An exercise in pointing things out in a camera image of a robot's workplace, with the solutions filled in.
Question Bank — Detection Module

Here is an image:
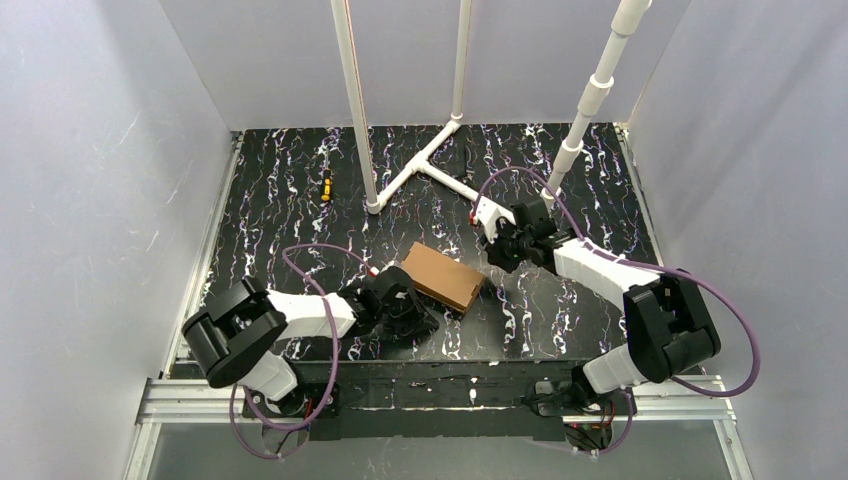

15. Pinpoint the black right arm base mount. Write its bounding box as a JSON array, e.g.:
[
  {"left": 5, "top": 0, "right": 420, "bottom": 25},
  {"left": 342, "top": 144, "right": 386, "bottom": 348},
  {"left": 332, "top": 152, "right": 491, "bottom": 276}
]
[{"left": 519, "top": 380, "right": 637, "bottom": 417}]

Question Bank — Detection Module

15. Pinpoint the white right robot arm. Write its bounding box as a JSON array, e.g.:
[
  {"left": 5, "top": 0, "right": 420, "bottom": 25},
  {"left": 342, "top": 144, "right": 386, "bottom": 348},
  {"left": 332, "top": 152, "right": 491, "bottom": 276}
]
[{"left": 470, "top": 199, "right": 721, "bottom": 402}]

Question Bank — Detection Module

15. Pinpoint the aluminium rail frame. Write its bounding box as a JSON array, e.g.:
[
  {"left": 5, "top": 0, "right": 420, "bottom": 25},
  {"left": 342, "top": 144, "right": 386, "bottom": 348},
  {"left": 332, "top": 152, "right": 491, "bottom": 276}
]
[{"left": 124, "top": 123, "right": 752, "bottom": 479}]

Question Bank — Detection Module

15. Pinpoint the white PVC pipe frame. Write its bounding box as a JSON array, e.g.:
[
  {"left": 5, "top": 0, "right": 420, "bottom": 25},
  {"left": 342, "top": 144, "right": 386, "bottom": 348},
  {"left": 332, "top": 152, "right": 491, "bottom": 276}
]
[{"left": 329, "top": 0, "right": 654, "bottom": 217}]

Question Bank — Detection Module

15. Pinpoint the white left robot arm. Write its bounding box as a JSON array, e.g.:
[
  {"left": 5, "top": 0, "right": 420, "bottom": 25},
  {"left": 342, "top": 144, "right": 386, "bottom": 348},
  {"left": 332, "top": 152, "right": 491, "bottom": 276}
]
[{"left": 181, "top": 266, "right": 439, "bottom": 401}]

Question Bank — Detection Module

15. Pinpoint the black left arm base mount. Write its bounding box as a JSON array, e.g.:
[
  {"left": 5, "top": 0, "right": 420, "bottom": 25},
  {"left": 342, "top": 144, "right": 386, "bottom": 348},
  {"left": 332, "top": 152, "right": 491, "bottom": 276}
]
[{"left": 241, "top": 383, "right": 326, "bottom": 422}]

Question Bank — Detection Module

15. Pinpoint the orange yellow black screwdriver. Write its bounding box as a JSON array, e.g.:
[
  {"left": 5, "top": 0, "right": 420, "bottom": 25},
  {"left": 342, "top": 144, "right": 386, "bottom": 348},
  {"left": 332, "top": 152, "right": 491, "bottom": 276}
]
[{"left": 321, "top": 177, "right": 332, "bottom": 202}]

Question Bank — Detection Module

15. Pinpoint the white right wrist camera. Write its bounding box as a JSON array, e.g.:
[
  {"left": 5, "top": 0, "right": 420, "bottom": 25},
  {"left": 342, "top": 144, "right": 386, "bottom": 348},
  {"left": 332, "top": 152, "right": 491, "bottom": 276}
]
[{"left": 470, "top": 198, "right": 515, "bottom": 243}]

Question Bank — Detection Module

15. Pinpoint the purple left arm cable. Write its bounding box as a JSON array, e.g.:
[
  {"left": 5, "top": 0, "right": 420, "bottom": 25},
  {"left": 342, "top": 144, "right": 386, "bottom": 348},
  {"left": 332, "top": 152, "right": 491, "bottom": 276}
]
[{"left": 228, "top": 243, "right": 379, "bottom": 462}]

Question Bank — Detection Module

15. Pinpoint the brown cardboard box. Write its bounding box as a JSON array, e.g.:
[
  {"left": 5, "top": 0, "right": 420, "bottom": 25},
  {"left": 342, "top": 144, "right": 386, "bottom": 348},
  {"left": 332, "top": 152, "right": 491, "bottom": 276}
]
[{"left": 402, "top": 242, "right": 485, "bottom": 314}]

